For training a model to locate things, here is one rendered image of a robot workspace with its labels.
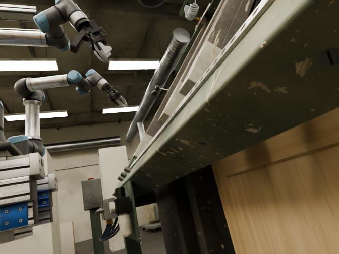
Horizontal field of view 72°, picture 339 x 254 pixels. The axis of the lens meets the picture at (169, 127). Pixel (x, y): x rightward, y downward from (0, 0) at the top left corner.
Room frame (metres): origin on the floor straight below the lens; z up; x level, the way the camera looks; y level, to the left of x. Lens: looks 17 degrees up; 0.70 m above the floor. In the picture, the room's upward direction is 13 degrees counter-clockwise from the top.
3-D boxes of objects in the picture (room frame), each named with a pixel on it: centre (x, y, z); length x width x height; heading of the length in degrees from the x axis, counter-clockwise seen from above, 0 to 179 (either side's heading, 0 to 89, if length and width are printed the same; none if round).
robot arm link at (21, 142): (1.35, 0.93, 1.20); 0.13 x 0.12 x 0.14; 179
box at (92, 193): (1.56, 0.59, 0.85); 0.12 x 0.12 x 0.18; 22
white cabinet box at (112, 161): (5.24, 1.44, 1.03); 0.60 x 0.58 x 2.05; 22
